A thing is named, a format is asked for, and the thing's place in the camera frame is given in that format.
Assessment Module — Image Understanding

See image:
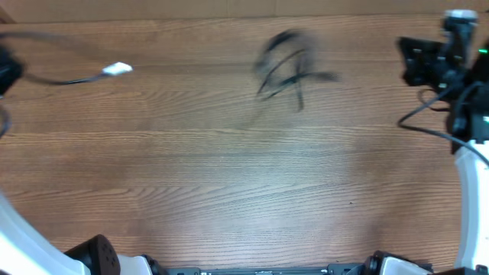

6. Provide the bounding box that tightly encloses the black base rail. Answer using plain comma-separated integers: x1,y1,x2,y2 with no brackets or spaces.
153,263,364,275

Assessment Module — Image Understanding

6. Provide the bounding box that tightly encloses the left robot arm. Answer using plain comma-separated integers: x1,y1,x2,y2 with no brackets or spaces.
1,47,168,275

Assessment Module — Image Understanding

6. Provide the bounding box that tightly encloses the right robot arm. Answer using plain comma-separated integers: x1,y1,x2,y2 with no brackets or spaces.
397,9,488,275

